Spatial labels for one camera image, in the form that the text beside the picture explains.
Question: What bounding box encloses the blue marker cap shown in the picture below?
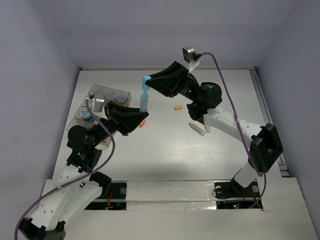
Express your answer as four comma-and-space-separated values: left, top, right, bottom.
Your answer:
142, 75, 152, 92

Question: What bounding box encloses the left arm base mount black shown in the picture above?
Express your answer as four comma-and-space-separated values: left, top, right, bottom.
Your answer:
85, 181, 127, 211

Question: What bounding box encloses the blue highlighter marker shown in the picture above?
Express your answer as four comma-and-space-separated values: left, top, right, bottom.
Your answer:
139, 91, 149, 113

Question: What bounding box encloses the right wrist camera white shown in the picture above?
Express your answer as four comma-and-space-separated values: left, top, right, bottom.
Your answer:
182, 46, 202, 73

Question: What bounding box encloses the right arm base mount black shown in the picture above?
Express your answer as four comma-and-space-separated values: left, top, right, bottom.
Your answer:
211, 179, 263, 210

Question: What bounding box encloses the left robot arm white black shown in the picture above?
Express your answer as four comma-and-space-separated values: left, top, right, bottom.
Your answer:
14, 101, 149, 240

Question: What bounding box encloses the yellow marker cap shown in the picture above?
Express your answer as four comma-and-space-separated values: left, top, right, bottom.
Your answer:
174, 105, 183, 111

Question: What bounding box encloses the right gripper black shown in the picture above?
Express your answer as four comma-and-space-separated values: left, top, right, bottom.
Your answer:
143, 60, 200, 103

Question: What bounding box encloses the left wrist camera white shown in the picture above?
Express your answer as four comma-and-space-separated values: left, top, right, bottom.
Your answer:
89, 93, 105, 113

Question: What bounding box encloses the clear grey highlighter marker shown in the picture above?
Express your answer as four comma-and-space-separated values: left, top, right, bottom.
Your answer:
188, 122, 206, 136

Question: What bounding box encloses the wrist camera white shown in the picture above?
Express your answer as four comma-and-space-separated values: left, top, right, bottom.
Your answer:
89, 93, 105, 113
182, 46, 202, 73

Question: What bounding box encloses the clear bead cup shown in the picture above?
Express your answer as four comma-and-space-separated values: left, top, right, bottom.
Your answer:
95, 88, 105, 98
115, 93, 127, 104
104, 91, 117, 101

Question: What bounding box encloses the aluminium rail right side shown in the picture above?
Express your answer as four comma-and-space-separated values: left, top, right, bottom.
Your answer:
249, 67, 291, 178

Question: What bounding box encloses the orange highlighter marker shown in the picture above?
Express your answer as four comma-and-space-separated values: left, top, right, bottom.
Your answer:
204, 124, 211, 133

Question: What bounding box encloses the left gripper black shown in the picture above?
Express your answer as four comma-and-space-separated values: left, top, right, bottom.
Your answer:
91, 100, 149, 146

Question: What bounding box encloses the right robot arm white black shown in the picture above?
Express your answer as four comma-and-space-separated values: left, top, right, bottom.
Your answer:
143, 61, 284, 196

